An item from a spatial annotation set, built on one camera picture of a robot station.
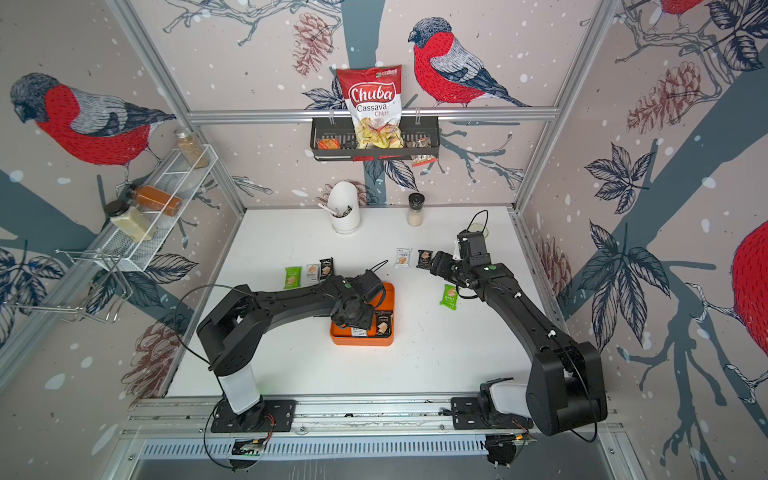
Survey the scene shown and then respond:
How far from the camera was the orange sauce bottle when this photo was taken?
726 millimetres

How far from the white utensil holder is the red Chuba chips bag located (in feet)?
0.77

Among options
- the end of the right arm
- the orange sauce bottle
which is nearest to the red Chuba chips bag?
the end of the right arm

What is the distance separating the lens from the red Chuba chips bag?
81 centimetres

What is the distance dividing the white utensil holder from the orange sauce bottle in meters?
0.43
